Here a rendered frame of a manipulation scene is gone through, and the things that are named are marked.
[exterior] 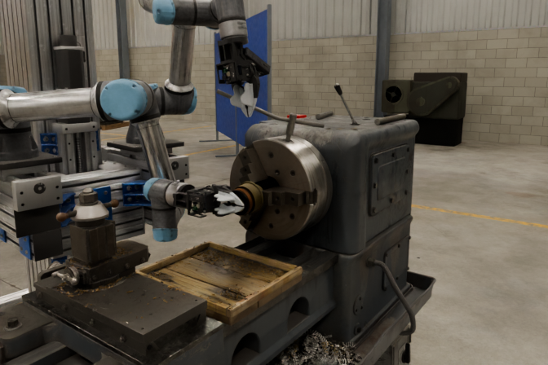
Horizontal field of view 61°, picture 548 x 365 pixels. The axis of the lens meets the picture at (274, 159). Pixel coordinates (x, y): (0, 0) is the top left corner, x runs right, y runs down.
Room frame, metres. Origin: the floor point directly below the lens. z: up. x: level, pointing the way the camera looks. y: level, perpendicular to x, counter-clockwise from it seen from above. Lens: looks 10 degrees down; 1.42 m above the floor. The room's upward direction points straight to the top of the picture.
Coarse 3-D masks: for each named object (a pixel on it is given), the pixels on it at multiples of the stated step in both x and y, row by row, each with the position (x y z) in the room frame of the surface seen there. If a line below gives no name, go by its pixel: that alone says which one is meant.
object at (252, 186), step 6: (240, 186) 1.28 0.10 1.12; (246, 186) 1.28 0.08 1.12; (252, 186) 1.29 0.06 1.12; (258, 186) 1.29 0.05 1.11; (234, 192) 1.26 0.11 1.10; (240, 192) 1.25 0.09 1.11; (246, 192) 1.26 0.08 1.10; (252, 192) 1.26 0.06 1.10; (258, 192) 1.28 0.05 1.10; (240, 198) 1.32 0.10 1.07; (246, 198) 1.24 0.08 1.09; (252, 198) 1.26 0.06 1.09; (258, 198) 1.27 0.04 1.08; (246, 204) 1.24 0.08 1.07; (252, 204) 1.26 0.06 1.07; (258, 204) 1.27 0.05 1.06; (246, 210) 1.24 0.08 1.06; (252, 210) 1.27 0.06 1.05; (258, 210) 1.29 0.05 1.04
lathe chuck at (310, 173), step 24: (264, 144) 1.39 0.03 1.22; (288, 144) 1.36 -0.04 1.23; (240, 168) 1.44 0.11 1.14; (264, 168) 1.39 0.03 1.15; (288, 168) 1.33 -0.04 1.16; (312, 168) 1.33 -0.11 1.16; (240, 216) 1.45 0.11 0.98; (264, 216) 1.39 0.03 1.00; (288, 216) 1.33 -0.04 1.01; (312, 216) 1.32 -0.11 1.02
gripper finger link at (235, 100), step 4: (236, 88) 1.29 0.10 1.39; (240, 88) 1.30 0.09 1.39; (236, 92) 1.29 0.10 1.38; (240, 92) 1.30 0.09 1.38; (232, 96) 1.27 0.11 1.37; (236, 96) 1.28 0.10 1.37; (240, 96) 1.29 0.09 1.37; (232, 100) 1.27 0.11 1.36; (236, 100) 1.28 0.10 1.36; (240, 100) 1.29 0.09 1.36; (232, 104) 1.26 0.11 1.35; (236, 104) 1.28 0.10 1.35; (240, 104) 1.29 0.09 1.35; (244, 104) 1.29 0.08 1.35; (244, 108) 1.29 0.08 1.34; (244, 112) 1.29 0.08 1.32
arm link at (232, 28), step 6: (222, 24) 1.27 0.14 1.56; (228, 24) 1.26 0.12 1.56; (234, 24) 1.26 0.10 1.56; (240, 24) 1.27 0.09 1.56; (222, 30) 1.27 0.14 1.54; (228, 30) 1.26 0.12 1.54; (234, 30) 1.26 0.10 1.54; (240, 30) 1.27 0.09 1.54; (246, 30) 1.29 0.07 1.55; (222, 36) 1.27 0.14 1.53; (228, 36) 1.26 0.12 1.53; (234, 36) 1.26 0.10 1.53; (240, 36) 1.27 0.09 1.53; (246, 36) 1.29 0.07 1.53
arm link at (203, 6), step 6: (198, 0) 1.35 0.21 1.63; (204, 0) 1.35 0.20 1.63; (210, 0) 1.37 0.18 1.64; (198, 6) 1.33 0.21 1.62; (204, 6) 1.34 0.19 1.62; (210, 6) 1.33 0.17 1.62; (198, 12) 1.33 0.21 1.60; (204, 12) 1.34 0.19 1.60; (210, 12) 1.34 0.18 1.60; (198, 18) 1.34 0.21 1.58; (204, 18) 1.34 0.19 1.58; (210, 18) 1.35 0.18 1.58; (216, 18) 1.33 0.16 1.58; (198, 24) 1.36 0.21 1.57; (204, 24) 1.36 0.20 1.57; (210, 24) 1.37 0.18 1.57; (216, 24) 1.37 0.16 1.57
